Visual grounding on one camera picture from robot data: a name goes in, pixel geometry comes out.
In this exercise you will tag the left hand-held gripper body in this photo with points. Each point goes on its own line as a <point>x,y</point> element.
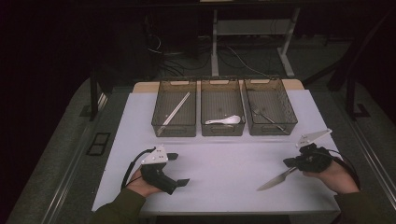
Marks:
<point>155,174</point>

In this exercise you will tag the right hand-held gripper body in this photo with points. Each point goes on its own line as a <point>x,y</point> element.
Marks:
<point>313,160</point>

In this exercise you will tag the metal table knife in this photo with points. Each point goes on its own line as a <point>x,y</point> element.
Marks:
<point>274,182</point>

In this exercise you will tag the dark translucent plastic bin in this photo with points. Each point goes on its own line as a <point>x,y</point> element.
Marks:
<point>274,99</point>
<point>222,99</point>
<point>183,127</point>

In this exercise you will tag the white chopstick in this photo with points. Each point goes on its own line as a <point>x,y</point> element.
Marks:
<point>173,114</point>
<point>176,110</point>

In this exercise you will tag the metal fork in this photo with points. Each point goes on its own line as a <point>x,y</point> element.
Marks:
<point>267,117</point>

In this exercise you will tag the white ceramic spoon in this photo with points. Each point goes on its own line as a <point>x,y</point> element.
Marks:
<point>232,119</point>

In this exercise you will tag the person's left hand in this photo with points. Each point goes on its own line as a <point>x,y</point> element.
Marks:
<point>140,185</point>

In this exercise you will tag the person's right hand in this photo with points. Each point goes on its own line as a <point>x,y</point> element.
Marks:
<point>339,180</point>

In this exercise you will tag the white table cover sheet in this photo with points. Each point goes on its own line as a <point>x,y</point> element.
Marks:
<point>218,174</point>

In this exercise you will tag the black floor socket box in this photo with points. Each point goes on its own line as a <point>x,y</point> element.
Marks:
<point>98,143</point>

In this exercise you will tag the black metal stand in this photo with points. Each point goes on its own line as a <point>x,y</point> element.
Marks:
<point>350,93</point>

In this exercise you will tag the metal floor rail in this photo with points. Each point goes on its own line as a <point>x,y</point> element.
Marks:
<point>67,183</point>
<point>373,155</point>

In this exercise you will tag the white metal desk frame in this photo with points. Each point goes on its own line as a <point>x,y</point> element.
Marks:
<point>214,56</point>

